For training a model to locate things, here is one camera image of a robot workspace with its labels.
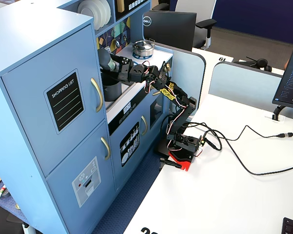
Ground white toy plate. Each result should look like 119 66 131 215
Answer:
95 0 108 27
77 0 101 31
105 0 112 24

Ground gold cabinet handle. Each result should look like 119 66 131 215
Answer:
141 115 148 137

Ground blue cabinet door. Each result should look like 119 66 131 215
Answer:
109 94 151 191

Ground gray desk divider panel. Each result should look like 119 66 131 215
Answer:
209 61 284 116
169 42 207 123

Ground black dishes sticker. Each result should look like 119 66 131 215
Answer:
119 121 141 168

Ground black shopping list board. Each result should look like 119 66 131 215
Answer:
43 69 85 136

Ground blue fridge door with dispenser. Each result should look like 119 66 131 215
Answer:
45 120 117 234

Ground black usb cable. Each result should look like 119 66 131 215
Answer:
185 121 293 152

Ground red robot base mount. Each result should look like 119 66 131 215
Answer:
168 149 195 173

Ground black dell monitor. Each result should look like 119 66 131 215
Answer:
142 10 197 52

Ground blue toy kitchen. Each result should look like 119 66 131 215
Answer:
0 0 174 234

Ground blue fridge door with chalkboard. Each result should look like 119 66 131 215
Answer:
1 24 106 177

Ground white office chair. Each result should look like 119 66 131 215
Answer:
174 0 218 50

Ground short gold fridge handle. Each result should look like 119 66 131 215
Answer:
100 136 111 161

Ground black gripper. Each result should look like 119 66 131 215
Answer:
109 56 147 84

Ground black power cable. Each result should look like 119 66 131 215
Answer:
202 129 293 176

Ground long gold fridge handle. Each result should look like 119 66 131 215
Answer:
90 77 104 113

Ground black headphones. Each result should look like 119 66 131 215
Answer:
234 56 273 73

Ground black table clamp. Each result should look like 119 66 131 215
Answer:
159 157 183 170

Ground gray water dispenser sticker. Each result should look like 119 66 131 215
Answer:
71 156 102 208

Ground gray plastic pot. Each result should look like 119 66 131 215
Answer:
102 75 123 102

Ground stainless steel pot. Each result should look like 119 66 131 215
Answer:
132 40 155 57

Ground blue oven door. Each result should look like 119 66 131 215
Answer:
146 90 173 137

